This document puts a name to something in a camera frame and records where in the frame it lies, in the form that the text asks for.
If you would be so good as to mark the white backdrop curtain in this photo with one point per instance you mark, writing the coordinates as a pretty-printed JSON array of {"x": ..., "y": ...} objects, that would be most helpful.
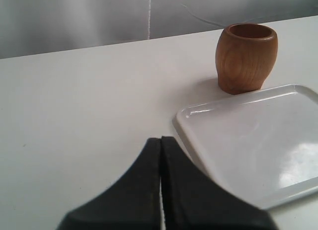
[{"x": 29, "y": 27}]

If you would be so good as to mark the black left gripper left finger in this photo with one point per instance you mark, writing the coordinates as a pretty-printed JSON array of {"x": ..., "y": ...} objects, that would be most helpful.
[{"x": 131, "y": 203}]

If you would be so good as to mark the white plastic tray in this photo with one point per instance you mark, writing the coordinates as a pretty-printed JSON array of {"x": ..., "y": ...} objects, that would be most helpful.
[{"x": 261, "y": 146}]

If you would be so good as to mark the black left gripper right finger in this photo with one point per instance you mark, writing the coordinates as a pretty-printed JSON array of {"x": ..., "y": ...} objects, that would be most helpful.
[{"x": 192, "y": 201}]

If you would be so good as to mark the wooden cup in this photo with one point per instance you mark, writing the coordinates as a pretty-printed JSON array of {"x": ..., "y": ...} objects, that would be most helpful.
[{"x": 245, "y": 56}]

